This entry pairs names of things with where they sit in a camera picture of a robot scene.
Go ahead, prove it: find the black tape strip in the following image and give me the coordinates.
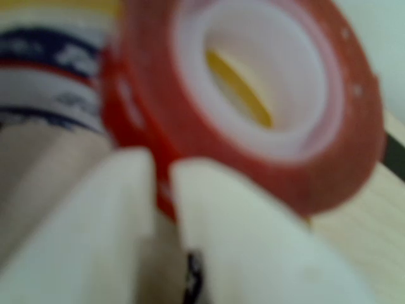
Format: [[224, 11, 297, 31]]
[[383, 132, 405, 184]]

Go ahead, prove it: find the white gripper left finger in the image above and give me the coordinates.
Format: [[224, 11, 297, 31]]
[[0, 148, 178, 304]]

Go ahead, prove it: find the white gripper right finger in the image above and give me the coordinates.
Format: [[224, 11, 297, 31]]
[[170, 158, 385, 304]]

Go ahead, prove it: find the large yellow tape roll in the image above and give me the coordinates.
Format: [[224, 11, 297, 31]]
[[0, 0, 275, 140]]

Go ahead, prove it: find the small red tape roll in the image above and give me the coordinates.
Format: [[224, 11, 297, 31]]
[[99, 0, 389, 223]]

